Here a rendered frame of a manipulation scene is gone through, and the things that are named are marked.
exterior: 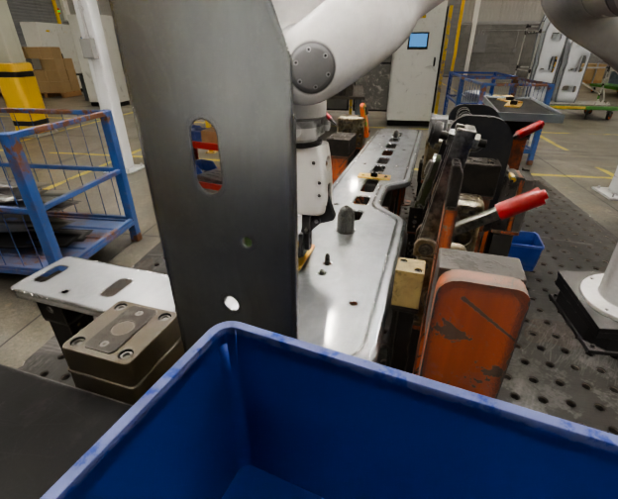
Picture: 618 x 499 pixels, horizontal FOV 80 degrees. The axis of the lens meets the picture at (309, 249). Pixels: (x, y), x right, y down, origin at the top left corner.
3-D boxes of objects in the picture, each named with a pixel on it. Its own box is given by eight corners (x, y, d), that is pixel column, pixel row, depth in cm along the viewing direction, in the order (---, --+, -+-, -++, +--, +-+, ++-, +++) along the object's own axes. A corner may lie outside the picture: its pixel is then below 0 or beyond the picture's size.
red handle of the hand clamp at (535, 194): (418, 230, 53) (539, 180, 45) (424, 242, 53) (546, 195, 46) (416, 243, 49) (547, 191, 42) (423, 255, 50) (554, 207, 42)
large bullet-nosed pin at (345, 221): (338, 233, 71) (340, 201, 68) (355, 235, 70) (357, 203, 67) (334, 240, 68) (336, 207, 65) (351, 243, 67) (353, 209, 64)
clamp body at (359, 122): (334, 195, 172) (337, 113, 154) (365, 198, 168) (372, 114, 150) (328, 203, 163) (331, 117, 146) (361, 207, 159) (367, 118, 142)
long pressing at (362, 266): (371, 129, 160) (371, 126, 159) (426, 133, 154) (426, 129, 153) (185, 339, 44) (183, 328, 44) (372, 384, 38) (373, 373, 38)
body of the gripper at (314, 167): (338, 129, 51) (335, 204, 57) (270, 125, 54) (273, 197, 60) (323, 140, 45) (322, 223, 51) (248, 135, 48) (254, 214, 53)
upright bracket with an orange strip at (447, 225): (395, 459, 61) (452, 157, 37) (404, 461, 60) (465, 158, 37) (393, 476, 58) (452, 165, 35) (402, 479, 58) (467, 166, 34)
